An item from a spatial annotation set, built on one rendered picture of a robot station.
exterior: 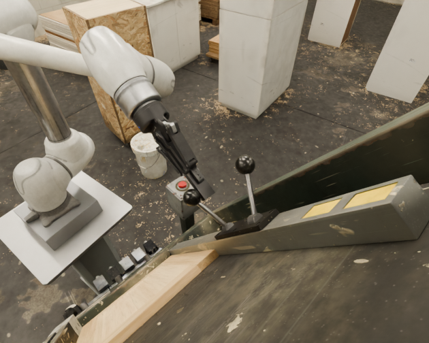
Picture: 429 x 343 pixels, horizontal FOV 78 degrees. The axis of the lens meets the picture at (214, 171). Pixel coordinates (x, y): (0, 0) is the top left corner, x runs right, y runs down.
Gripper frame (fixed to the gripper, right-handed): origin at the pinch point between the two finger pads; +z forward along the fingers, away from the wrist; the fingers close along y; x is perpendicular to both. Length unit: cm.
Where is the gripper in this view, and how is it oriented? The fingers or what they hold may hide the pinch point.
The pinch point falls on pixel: (199, 184)
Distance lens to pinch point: 59.0
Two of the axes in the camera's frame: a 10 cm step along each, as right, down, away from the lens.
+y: -3.6, 3.1, 8.8
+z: 5.9, 8.1, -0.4
